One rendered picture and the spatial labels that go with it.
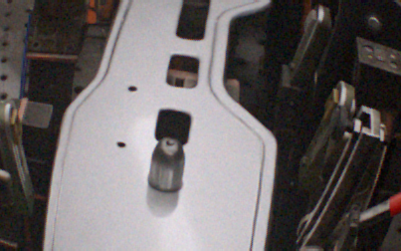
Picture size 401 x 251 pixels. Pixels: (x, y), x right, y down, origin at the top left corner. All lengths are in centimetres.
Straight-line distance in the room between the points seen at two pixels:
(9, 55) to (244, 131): 66
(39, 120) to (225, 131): 20
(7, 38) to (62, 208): 77
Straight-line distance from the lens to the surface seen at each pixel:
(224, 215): 111
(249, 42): 182
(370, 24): 118
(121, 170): 114
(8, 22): 185
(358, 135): 92
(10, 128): 102
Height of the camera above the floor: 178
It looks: 41 degrees down
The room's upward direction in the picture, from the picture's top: 10 degrees clockwise
